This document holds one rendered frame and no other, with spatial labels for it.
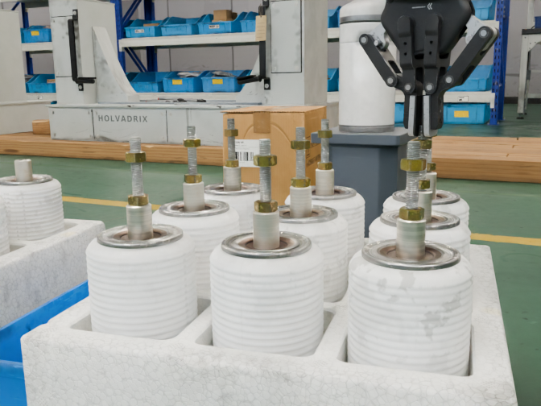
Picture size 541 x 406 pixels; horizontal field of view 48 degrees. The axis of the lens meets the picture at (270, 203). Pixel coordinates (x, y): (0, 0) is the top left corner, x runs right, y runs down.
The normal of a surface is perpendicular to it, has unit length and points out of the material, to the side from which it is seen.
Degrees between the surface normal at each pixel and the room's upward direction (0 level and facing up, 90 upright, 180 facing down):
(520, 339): 0
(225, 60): 90
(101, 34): 69
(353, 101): 90
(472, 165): 90
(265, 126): 90
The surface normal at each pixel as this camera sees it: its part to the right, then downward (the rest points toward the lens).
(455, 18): -0.59, 0.18
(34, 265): 0.96, 0.04
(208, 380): -0.29, 0.20
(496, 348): -0.01, -0.98
